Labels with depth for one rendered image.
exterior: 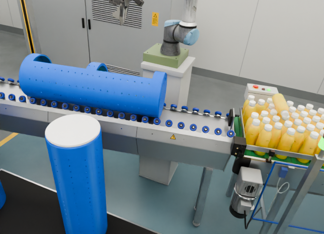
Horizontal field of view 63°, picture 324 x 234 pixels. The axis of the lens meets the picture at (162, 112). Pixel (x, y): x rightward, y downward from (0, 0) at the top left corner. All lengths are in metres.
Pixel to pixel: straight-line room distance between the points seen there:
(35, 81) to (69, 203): 0.75
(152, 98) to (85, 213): 0.80
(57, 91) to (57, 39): 2.29
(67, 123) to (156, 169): 1.16
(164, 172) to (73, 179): 1.11
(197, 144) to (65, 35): 2.67
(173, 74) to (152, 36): 1.37
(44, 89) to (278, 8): 3.26
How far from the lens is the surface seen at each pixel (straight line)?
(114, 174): 2.62
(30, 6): 2.18
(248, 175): 1.56
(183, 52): 2.01
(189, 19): 1.78
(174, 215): 2.35
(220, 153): 1.68
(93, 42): 3.61
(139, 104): 1.55
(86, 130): 1.45
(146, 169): 2.50
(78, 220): 1.80
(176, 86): 1.90
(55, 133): 1.46
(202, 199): 2.07
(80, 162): 1.43
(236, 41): 4.26
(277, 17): 4.15
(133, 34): 3.27
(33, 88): 1.80
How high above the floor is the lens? 1.91
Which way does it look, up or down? 33 degrees down
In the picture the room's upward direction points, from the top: 5 degrees clockwise
